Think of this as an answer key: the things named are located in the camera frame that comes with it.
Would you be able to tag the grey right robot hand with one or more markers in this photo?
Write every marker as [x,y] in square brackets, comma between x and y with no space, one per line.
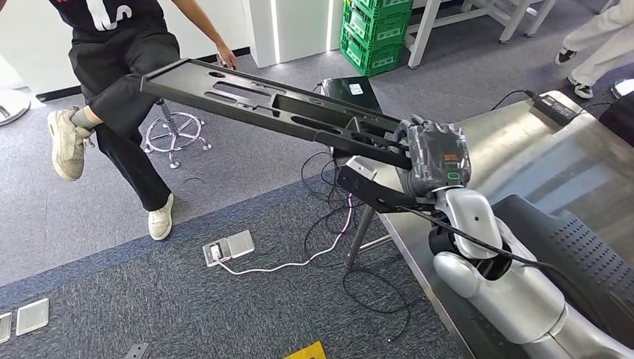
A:
[436,158]

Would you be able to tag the person's left hand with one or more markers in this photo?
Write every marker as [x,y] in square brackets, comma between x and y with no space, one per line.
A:
[227,55]

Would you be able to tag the long black plastic part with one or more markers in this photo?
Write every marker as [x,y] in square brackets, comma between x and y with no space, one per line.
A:
[168,81]

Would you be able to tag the person's left forearm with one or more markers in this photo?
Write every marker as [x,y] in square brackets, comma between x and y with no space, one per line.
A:
[198,25]

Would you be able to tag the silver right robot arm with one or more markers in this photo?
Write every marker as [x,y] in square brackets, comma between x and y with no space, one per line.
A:
[520,297]

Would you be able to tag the steel workbench leg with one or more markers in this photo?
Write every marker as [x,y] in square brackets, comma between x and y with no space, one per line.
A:
[359,238]

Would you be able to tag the chrome swivel stool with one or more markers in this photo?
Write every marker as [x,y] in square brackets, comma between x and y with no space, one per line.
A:
[173,131]

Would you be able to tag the person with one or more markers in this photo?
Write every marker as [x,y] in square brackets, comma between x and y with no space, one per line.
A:
[599,44]
[124,64]

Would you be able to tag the glossy black equipment box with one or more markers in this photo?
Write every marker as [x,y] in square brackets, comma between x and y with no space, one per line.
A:
[354,89]

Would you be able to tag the green plastic crate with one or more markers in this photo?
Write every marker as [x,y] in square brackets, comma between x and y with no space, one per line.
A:
[376,34]
[384,6]
[371,62]

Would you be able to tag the black power adapter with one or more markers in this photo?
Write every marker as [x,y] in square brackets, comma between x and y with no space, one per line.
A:
[554,109]

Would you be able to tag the large black engine cover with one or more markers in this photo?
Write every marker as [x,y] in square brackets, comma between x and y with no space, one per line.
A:
[569,248]

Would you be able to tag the steel floor socket box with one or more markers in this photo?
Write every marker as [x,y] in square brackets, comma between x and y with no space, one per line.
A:
[228,248]
[29,317]

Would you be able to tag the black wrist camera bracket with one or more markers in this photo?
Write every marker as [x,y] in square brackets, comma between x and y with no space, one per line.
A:
[376,193]

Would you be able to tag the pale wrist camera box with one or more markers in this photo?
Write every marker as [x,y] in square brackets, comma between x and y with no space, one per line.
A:
[361,167]

